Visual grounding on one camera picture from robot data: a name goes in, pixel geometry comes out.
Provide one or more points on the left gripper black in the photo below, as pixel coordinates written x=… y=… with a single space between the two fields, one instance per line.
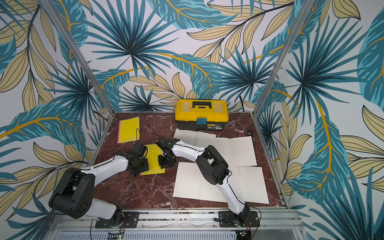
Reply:
x=146 y=168

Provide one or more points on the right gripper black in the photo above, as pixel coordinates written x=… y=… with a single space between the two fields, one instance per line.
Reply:
x=166 y=159

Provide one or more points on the yellow cover notebook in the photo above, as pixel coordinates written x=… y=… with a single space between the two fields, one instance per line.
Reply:
x=129 y=130
x=154 y=168

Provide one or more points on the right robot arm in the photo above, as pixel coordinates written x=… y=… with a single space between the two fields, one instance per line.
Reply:
x=214 y=169

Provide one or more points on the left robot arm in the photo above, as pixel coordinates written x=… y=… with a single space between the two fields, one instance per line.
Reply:
x=74 y=194

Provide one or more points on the yellow black toolbox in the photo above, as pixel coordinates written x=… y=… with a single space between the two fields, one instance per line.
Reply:
x=195 y=115

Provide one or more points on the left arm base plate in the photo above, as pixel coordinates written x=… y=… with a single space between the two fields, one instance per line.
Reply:
x=126 y=220

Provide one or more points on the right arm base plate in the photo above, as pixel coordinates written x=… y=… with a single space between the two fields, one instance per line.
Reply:
x=228 y=219

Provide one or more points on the aluminium front rail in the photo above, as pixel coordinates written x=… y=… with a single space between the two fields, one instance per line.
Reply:
x=183 y=224

